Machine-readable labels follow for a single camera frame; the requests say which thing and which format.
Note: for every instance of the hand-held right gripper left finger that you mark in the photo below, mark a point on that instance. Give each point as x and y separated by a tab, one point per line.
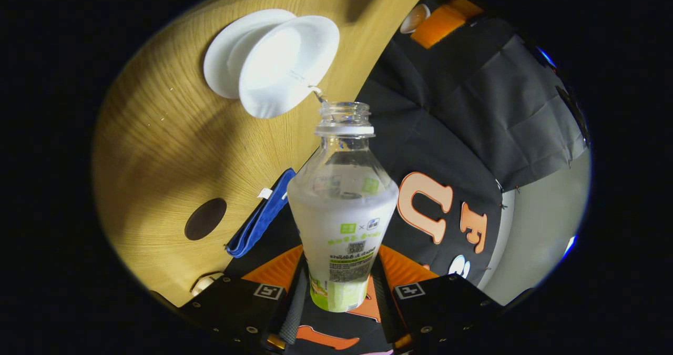
236	307

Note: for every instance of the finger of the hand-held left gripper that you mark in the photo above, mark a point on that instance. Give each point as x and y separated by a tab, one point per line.
444	22

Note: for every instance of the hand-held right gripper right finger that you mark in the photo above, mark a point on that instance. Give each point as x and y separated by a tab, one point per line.
447	307

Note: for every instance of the dark brown round coaster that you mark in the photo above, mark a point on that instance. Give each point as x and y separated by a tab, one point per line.
205	219

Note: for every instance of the clear water bottle white label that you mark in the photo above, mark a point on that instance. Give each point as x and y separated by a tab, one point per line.
342	213

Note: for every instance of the white teacup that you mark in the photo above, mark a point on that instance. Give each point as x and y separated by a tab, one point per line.
286	66

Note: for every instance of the blue towel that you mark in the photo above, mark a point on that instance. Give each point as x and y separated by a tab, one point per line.
263	218

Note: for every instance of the white saucer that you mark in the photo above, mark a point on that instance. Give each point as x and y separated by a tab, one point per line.
221	66

